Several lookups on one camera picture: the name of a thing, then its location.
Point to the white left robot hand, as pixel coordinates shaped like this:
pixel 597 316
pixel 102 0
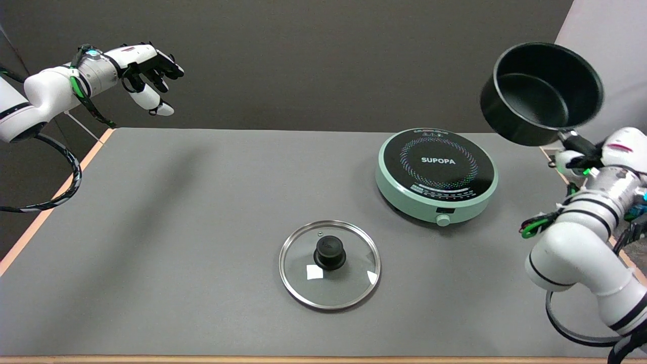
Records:
pixel 139 55

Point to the glass lid with black knob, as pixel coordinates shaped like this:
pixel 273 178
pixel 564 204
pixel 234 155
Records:
pixel 328 290

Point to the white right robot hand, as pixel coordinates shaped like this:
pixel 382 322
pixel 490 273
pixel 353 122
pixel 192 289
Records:
pixel 627 151

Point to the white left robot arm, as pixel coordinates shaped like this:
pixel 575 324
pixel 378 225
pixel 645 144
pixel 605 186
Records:
pixel 45 91

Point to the mint green induction cooker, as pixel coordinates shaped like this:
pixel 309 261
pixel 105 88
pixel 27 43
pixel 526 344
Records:
pixel 437 162

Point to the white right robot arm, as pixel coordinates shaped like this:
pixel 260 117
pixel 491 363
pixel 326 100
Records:
pixel 571 253

